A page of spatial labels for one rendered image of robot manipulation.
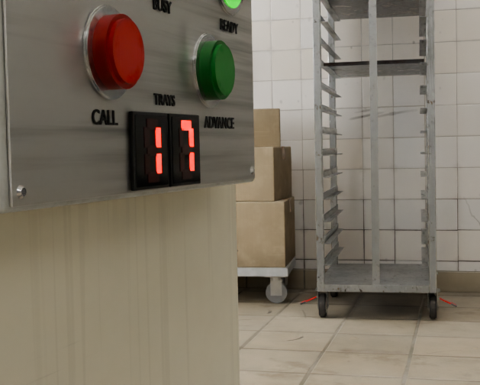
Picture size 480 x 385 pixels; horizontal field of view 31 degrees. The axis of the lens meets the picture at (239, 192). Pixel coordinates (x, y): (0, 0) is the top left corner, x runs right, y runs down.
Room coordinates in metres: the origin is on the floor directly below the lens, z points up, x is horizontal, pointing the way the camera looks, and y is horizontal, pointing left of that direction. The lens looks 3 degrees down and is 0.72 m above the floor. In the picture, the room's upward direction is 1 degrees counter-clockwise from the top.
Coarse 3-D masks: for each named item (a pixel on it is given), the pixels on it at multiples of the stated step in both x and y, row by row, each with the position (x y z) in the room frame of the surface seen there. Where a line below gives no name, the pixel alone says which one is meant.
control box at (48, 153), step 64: (0, 0) 0.29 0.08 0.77; (64, 0) 0.33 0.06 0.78; (128, 0) 0.37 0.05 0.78; (192, 0) 0.43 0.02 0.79; (0, 64) 0.29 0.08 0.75; (64, 64) 0.32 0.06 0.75; (192, 64) 0.43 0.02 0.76; (0, 128) 0.29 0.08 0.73; (64, 128) 0.32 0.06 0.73; (128, 128) 0.37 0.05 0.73; (0, 192) 0.29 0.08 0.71; (64, 192) 0.32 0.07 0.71; (128, 192) 0.37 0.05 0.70
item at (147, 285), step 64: (192, 192) 0.50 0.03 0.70; (0, 256) 0.33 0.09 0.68; (64, 256) 0.37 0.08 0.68; (128, 256) 0.43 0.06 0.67; (192, 256) 0.50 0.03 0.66; (0, 320) 0.33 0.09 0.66; (64, 320) 0.37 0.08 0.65; (128, 320) 0.42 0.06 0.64; (192, 320) 0.49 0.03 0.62; (0, 384) 0.33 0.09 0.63; (64, 384) 0.37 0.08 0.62; (128, 384) 0.42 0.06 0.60; (192, 384) 0.49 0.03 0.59
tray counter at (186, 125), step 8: (184, 128) 0.41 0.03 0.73; (192, 128) 0.42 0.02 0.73; (192, 136) 0.42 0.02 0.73; (192, 144) 0.42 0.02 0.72; (184, 152) 0.41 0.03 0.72; (184, 160) 0.41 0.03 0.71; (192, 160) 0.42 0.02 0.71; (184, 168) 0.41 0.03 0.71; (192, 168) 0.42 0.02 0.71; (184, 176) 0.41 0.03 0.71
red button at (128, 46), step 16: (112, 16) 0.34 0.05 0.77; (96, 32) 0.34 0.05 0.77; (112, 32) 0.34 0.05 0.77; (128, 32) 0.35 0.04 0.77; (96, 48) 0.34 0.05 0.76; (112, 48) 0.34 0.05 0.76; (128, 48) 0.35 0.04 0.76; (96, 64) 0.34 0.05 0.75; (112, 64) 0.34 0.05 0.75; (128, 64) 0.35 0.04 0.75; (112, 80) 0.34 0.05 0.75; (128, 80) 0.35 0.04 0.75
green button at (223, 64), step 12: (204, 48) 0.43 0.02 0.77; (216, 48) 0.44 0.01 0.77; (228, 48) 0.45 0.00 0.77; (204, 60) 0.43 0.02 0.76; (216, 60) 0.43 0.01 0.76; (228, 60) 0.45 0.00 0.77; (204, 72) 0.43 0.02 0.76; (216, 72) 0.43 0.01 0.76; (228, 72) 0.45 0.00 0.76; (204, 84) 0.43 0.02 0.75; (216, 84) 0.43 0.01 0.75; (228, 84) 0.45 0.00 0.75; (216, 96) 0.44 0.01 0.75
